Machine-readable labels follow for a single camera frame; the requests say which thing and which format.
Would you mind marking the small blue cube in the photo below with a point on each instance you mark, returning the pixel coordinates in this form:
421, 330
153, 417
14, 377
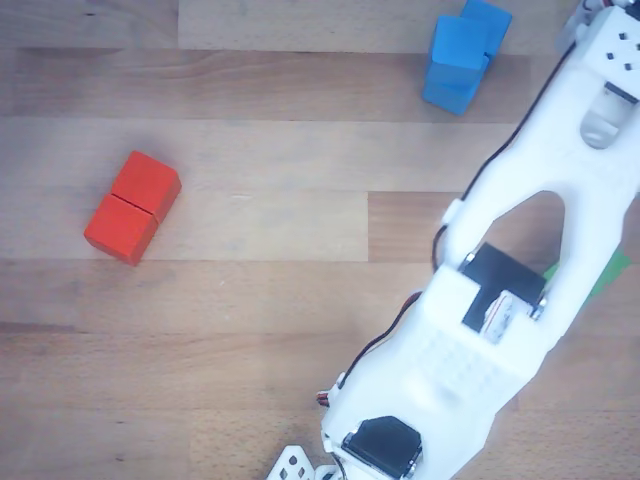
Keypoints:
457, 42

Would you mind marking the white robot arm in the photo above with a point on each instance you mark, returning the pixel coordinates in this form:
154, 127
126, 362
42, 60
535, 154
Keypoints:
450, 360

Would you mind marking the long blue block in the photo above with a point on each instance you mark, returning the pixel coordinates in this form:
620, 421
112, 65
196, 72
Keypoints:
447, 100

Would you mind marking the long red block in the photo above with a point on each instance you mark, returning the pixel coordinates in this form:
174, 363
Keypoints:
125, 225

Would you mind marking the long green block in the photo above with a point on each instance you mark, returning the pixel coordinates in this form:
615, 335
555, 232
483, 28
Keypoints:
612, 270

